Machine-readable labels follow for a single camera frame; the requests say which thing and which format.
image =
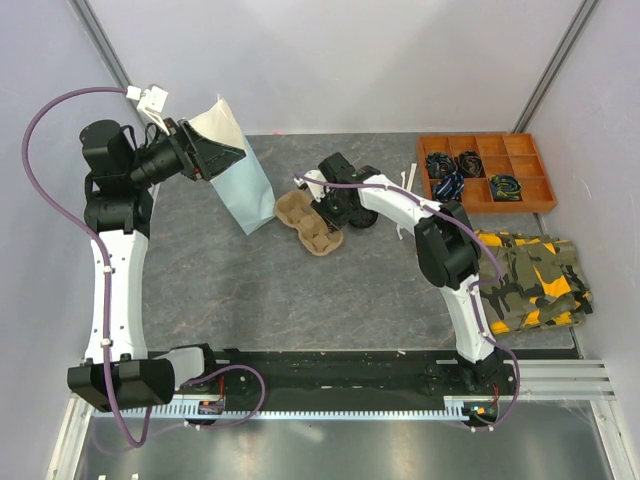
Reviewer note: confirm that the orange compartment tray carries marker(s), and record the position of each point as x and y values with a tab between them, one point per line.
513	154

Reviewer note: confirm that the blue striped rolled tie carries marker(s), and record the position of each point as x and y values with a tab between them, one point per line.
449	188

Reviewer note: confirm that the brown cardboard cup carrier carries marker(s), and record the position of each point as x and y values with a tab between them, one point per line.
294	210

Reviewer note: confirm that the green yellow rolled tie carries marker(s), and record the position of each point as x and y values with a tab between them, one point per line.
505	188

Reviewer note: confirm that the slotted cable duct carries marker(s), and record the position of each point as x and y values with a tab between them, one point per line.
200	410

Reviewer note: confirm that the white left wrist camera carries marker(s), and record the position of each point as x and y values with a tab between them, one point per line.
149	102

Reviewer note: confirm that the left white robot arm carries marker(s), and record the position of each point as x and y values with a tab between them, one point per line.
117	371

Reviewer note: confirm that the white wrapped straw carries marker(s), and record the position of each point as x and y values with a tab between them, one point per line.
402	184
411	177

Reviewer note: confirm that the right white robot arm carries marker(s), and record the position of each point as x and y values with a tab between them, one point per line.
448	251

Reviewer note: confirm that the camouflage folded cloth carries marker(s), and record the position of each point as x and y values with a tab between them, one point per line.
542	285

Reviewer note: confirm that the white and blue paper bag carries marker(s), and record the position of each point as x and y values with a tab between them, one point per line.
243	187

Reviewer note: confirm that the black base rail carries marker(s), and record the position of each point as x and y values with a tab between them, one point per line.
355	380

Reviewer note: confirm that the black brown rolled tie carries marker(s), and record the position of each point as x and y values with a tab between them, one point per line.
470	164

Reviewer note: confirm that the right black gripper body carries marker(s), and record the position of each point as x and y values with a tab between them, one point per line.
332	209

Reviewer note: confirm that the dark blue rolled tie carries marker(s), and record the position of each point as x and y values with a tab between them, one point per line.
439	165

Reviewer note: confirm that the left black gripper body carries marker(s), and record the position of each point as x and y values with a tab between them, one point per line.
190	168

